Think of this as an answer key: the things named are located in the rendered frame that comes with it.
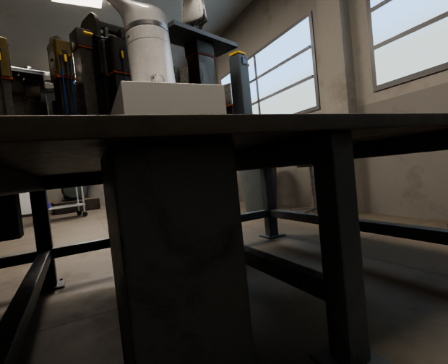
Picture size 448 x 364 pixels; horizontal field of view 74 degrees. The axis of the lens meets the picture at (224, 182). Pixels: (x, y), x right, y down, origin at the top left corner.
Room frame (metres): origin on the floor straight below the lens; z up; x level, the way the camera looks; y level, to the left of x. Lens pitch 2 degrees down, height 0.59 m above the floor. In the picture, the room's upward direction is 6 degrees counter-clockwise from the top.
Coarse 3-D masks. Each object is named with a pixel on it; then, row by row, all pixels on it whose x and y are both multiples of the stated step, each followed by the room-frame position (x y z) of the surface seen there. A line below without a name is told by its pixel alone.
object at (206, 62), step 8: (192, 40) 1.26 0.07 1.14; (200, 40) 1.26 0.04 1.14; (184, 48) 1.30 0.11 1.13; (192, 48) 1.26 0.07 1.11; (200, 48) 1.25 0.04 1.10; (208, 48) 1.29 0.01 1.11; (192, 56) 1.27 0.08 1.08; (200, 56) 1.26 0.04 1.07; (208, 56) 1.29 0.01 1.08; (192, 64) 1.27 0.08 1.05; (200, 64) 1.25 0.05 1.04; (208, 64) 1.29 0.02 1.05; (192, 72) 1.28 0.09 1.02; (200, 72) 1.25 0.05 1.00; (208, 72) 1.28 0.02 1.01; (192, 80) 1.28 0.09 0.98; (200, 80) 1.25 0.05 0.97; (208, 80) 1.28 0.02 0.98
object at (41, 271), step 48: (288, 144) 0.94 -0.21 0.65; (336, 144) 0.79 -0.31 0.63; (384, 144) 1.47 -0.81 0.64; (432, 144) 1.28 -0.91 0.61; (0, 192) 0.72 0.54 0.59; (336, 192) 0.78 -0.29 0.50; (0, 240) 1.39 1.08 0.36; (48, 240) 1.73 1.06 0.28; (96, 240) 1.85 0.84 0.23; (336, 240) 0.79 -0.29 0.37; (432, 240) 1.31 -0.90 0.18; (48, 288) 1.69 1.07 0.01; (336, 288) 0.81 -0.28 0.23; (0, 336) 0.73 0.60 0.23; (336, 336) 0.82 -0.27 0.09
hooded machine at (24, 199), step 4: (28, 192) 6.64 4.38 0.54; (20, 196) 6.56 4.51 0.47; (24, 196) 6.60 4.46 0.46; (28, 196) 6.64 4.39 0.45; (20, 200) 6.56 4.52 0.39; (24, 200) 6.59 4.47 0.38; (28, 200) 6.63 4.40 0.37; (20, 204) 6.55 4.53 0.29; (24, 204) 6.59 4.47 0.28; (28, 204) 6.63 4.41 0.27; (24, 208) 6.58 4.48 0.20; (28, 208) 6.62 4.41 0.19; (24, 212) 6.58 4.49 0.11; (28, 212) 6.62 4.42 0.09; (24, 216) 6.60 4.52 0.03; (28, 216) 6.64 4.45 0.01; (32, 216) 6.68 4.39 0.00
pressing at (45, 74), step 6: (12, 66) 1.00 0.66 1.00; (12, 72) 1.04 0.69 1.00; (18, 72) 1.05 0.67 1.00; (24, 72) 1.05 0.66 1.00; (30, 72) 1.03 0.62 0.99; (36, 72) 1.05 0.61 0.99; (42, 72) 1.06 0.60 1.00; (48, 72) 1.08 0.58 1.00; (24, 78) 1.11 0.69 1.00; (36, 78) 1.12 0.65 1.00; (42, 78) 1.12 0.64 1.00; (48, 78) 1.13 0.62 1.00; (42, 84) 1.19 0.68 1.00; (48, 84) 1.20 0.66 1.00; (42, 90) 1.25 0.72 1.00; (48, 90) 1.26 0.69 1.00
